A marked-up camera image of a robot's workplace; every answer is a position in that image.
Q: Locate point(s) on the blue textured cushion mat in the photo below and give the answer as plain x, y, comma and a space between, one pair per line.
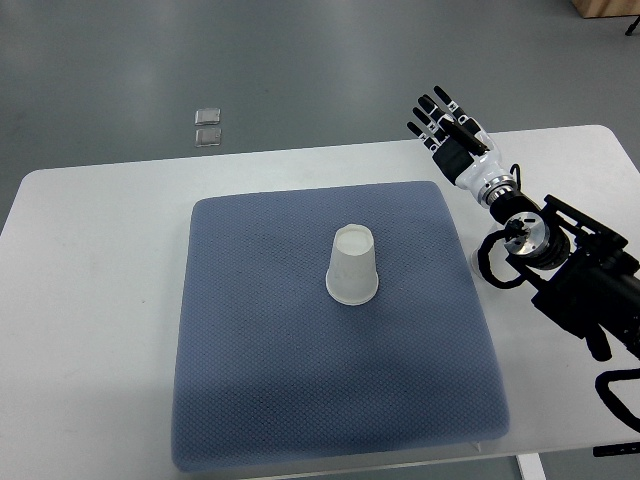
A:
270, 368

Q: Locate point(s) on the wooden box corner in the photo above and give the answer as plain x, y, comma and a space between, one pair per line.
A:
590, 9

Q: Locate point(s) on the white paper cup on mat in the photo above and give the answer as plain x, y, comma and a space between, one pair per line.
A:
351, 278

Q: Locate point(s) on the black tripod leg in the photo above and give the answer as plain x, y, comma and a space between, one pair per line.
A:
632, 27

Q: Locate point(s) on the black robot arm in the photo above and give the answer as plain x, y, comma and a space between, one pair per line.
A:
585, 282

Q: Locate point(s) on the white table leg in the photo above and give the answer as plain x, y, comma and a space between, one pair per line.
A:
530, 467

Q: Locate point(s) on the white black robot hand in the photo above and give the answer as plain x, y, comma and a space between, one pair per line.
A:
460, 147

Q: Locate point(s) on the upper floor outlet plate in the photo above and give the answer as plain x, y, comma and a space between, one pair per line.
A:
207, 116

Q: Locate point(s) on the white paper cup carried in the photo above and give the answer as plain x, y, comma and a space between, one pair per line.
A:
475, 262

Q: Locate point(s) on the black table control panel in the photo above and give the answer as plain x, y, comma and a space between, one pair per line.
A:
616, 450

